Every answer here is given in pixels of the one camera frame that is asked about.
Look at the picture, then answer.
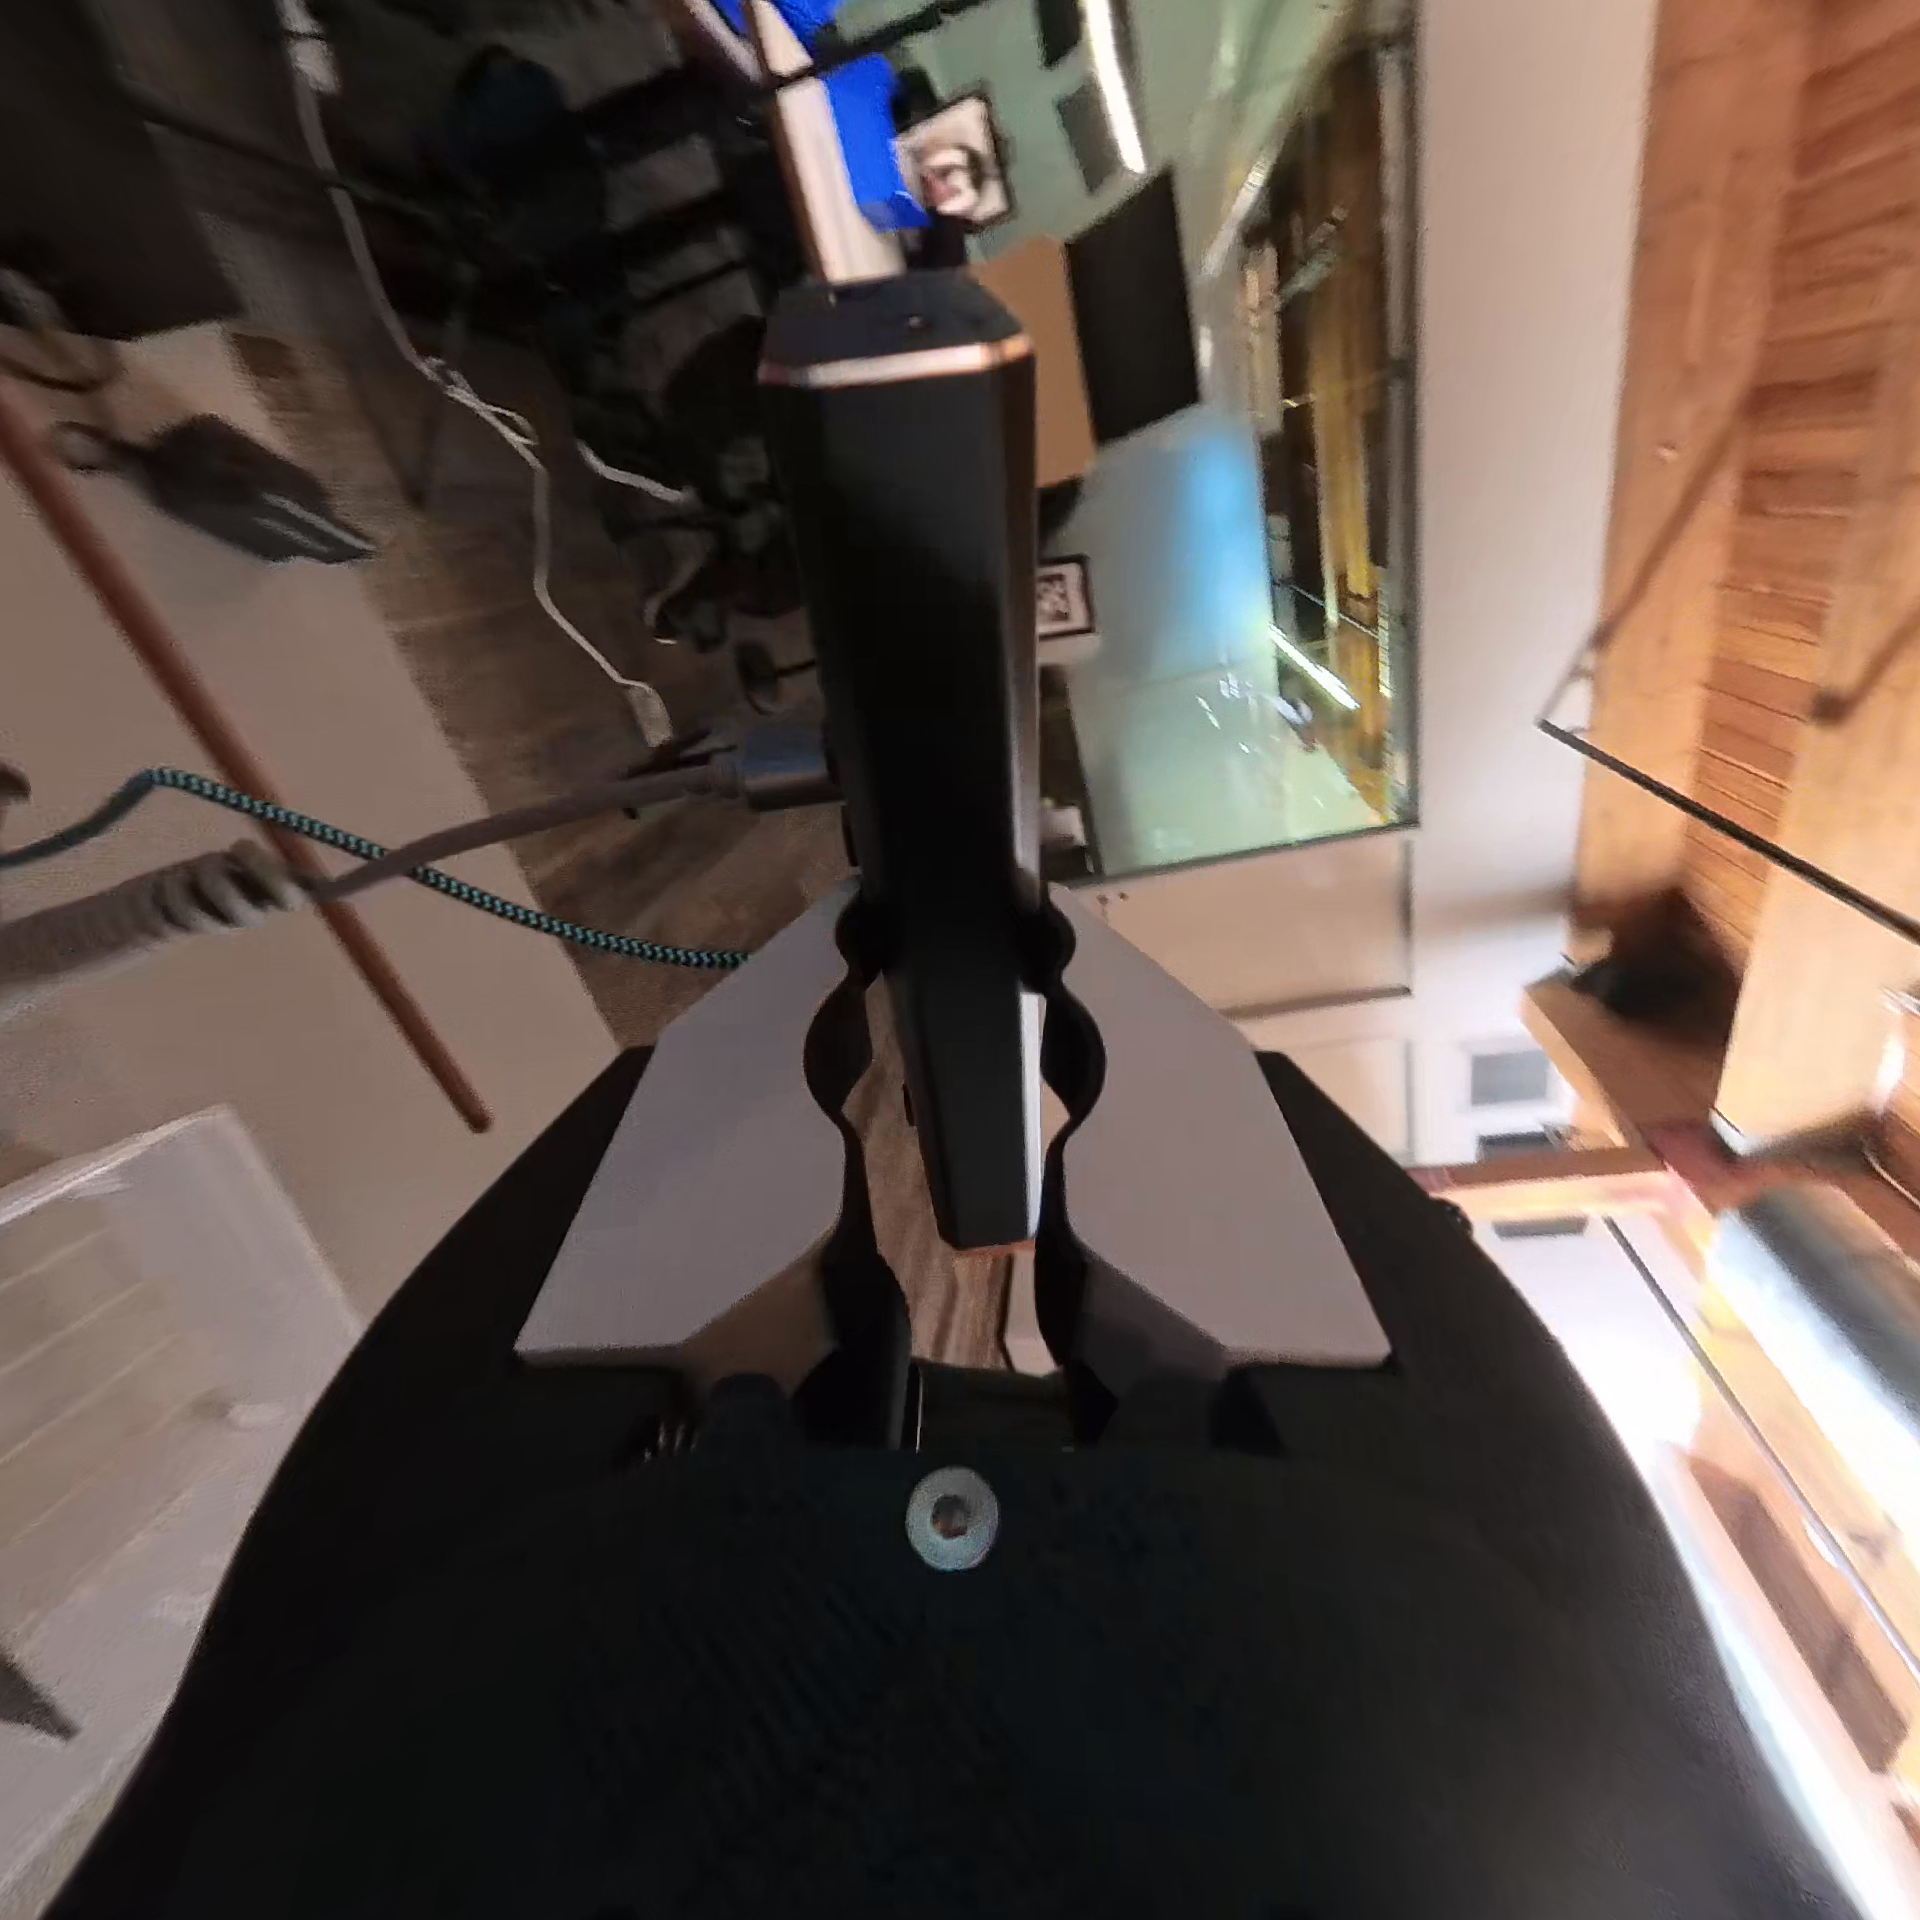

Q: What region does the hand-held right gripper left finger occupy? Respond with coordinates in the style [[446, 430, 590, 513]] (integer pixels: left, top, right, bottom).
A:
[[515, 885, 915, 1444]]

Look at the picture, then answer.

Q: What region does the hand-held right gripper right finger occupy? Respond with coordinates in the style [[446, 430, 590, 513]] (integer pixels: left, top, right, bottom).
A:
[[1030, 881, 1397, 1440]]

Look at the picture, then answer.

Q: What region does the teal braided usb cable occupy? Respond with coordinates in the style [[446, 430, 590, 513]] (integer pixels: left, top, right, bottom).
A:
[[0, 768, 753, 968]]

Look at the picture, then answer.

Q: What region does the grey usb cable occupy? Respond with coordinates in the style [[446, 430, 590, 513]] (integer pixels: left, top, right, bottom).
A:
[[0, 732, 836, 985]]

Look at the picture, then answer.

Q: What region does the black usb hub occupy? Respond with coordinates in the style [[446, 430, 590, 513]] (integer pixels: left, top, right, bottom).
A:
[[754, 273, 1039, 1251]]

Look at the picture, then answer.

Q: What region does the large clear plastic bin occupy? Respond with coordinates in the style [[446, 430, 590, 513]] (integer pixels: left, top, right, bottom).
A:
[[0, 1107, 365, 1728]]

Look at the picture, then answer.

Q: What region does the dark object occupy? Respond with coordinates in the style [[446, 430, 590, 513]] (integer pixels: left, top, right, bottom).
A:
[[57, 416, 377, 567]]

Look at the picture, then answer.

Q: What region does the white power cable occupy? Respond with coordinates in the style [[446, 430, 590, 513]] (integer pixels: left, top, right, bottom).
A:
[[277, 0, 676, 745]]

